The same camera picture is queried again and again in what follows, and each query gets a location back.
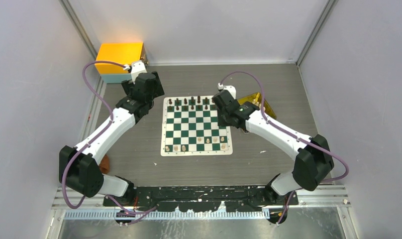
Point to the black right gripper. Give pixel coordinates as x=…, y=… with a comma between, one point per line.
x=221, y=122

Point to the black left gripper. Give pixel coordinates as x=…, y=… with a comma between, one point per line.
x=158, y=89

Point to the gold tin box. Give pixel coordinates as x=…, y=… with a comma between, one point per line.
x=263, y=102

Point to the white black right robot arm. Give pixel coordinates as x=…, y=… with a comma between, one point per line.
x=312, y=163

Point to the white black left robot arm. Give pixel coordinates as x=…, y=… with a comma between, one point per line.
x=79, y=165

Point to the green white chess board mat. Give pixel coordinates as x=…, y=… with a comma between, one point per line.
x=184, y=127

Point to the light blue box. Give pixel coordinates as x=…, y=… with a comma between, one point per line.
x=112, y=78

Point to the yellow box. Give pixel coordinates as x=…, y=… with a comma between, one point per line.
x=122, y=53

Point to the brown cloth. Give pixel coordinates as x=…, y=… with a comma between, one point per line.
x=104, y=165

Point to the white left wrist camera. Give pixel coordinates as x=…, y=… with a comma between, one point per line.
x=135, y=69

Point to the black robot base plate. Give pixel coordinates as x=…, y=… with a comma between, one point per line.
x=200, y=199

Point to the aluminium frame rail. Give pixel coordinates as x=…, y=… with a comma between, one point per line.
x=327, y=196

